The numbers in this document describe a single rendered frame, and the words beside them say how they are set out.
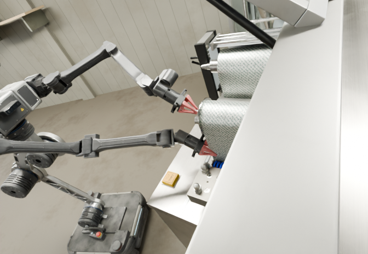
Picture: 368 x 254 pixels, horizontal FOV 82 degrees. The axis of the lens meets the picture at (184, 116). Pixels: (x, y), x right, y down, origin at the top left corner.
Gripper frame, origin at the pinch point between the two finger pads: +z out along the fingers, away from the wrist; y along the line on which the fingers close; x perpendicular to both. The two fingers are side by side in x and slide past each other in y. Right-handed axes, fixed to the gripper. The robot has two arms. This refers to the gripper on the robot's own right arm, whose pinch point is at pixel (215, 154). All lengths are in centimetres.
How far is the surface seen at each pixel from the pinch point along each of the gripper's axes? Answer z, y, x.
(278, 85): 0, 29, 67
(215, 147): -1.4, 0.2, 5.2
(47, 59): -354, -145, -210
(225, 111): -3.9, -3.4, 24.3
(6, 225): -176, 85, -219
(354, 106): 20, 6, 53
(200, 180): -0.9, 12.3, -5.3
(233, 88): -5.6, -24.0, 18.0
